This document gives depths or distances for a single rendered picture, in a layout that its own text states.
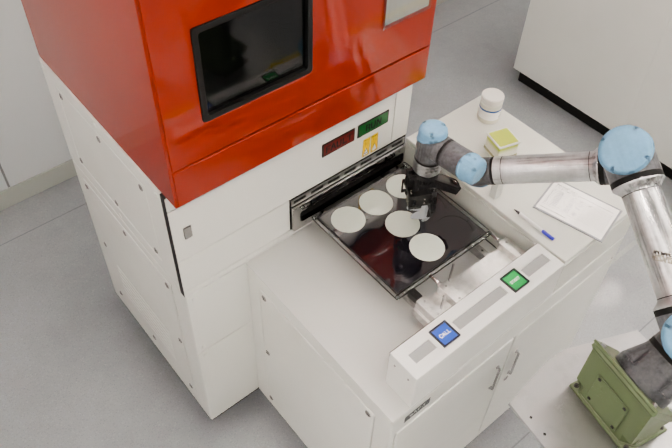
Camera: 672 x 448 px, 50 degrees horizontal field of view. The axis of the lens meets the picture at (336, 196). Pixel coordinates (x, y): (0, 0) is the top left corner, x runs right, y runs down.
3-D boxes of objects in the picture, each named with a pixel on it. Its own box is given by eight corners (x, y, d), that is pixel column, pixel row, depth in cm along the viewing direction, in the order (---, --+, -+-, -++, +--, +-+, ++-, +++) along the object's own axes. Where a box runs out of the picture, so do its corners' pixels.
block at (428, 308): (414, 307, 194) (416, 300, 191) (423, 300, 195) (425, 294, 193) (436, 327, 189) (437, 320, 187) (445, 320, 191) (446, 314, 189)
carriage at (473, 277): (411, 314, 195) (412, 308, 193) (502, 249, 212) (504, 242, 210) (432, 335, 191) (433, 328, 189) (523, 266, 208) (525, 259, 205)
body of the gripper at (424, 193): (400, 192, 206) (404, 162, 198) (428, 188, 208) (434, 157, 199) (408, 212, 201) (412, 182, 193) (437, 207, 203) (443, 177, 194)
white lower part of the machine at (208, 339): (118, 303, 297) (69, 158, 237) (280, 210, 333) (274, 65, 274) (213, 432, 260) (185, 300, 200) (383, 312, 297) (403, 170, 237)
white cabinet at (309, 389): (258, 399, 270) (244, 264, 210) (442, 269, 313) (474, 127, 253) (373, 541, 237) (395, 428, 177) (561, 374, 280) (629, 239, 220)
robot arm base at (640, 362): (664, 404, 174) (698, 378, 172) (662, 413, 160) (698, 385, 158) (618, 354, 180) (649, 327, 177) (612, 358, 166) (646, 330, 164)
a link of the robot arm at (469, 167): (495, 166, 188) (462, 144, 193) (483, 157, 178) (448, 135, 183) (478, 191, 189) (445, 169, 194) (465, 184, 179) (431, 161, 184)
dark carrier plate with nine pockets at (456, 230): (317, 217, 212) (317, 216, 212) (403, 166, 228) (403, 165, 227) (397, 294, 195) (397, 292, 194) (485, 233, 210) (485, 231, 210)
